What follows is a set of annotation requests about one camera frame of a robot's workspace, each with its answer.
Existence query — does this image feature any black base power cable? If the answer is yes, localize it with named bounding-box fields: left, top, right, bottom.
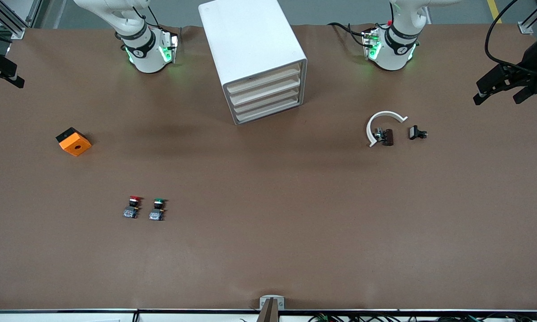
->
left=329, top=22, right=370, bottom=47

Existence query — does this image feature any aluminium frame profile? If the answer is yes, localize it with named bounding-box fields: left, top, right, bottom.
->
left=518, top=0, right=537, bottom=35
left=0, top=0, right=43, bottom=40

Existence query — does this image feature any dark brown terminal block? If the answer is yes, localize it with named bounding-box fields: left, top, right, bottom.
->
left=374, top=127, right=394, bottom=147

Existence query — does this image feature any white curved plastic ring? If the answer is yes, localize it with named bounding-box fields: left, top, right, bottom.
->
left=366, top=110, right=409, bottom=148

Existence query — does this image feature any red push button switch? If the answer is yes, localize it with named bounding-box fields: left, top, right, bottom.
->
left=123, top=195, right=142, bottom=219

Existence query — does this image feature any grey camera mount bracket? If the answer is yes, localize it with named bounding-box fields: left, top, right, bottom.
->
left=256, top=295, right=286, bottom=322

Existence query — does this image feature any orange black button box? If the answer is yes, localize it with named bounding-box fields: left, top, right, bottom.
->
left=55, top=127, right=92, bottom=157

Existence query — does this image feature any green push button switch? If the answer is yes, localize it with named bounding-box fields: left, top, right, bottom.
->
left=149, top=198, right=168, bottom=221

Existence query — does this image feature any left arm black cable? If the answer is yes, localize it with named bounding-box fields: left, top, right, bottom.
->
left=484, top=0, right=526, bottom=72

